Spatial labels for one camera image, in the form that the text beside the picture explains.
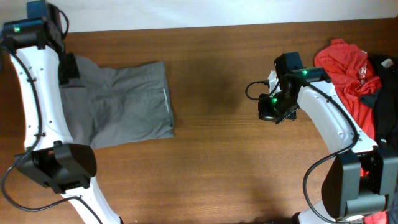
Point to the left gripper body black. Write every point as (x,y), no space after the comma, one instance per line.
(69,68)

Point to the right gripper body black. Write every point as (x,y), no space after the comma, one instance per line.
(277,107)

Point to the grey shorts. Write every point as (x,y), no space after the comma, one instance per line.
(107,107)

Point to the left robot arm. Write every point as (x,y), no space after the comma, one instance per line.
(51,158)

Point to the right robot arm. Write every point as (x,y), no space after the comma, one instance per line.
(362,178)

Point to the red shirt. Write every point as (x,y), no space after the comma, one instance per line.
(353,77)

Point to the black garment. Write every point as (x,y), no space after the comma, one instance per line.
(384,101)

